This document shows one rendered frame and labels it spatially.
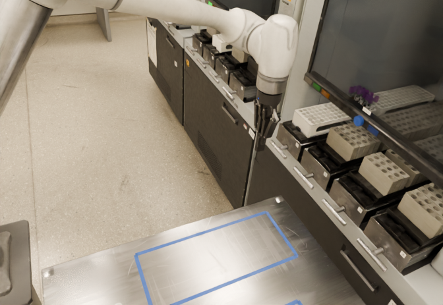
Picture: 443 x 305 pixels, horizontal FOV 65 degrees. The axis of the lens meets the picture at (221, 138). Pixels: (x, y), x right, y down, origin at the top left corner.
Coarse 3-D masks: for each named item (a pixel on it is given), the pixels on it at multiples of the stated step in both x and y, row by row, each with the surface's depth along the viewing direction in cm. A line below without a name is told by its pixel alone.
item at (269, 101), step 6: (258, 90) 104; (258, 96) 104; (264, 96) 102; (270, 96) 102; (276, 96) 102; (258, 102) 110; (264, 102) 103; (270, 102) 103; (276, 102) 104; (270, 108) 105; (276, 108) 105; (270, 114) 106
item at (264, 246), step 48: (144, 240) 81; (192, 240) 82; (240, 240) 83; (288, 240) 84; (48, 288) 70; (96, 288) 71; (144, 288) 72; (192, 288) 73; (240, 288) 73; (288, 288) 74; (336, 288) 75
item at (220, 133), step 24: (288, 0) 121; (192, 48) 190; (192, 72) 198; (192, 96) 206; (216, 96) 173; (192, 120) 215; (216, 120) 180; (240, 120) 155; (216, 144) 187; (240, 144) 160; (216, 168) 195; (240, 168) 165; (240, 192) 171
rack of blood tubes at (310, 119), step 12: (312, 108) 125; (324, 108) 125; (336, 108) 125; (300, 120) 120; (312, 120) 118; (324, 120) 119; (336, 120) 120; (348, 120) 126; (312, 132) 118; (324, 132) 121
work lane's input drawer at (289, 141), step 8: (280, 128) 126; (288, 128) 122; (296, 128) 122; (280, 136) 127; (288, 136) 122; (296, 136) 119; (304, 136) 118; (312, 136) 119; (320, 136) 120; (272, 144) 125; (288, 144) 123; (296, 144) 119; (304, 144) 117; (312, 144) 119; (280, 152) 121; (296, 152) 120
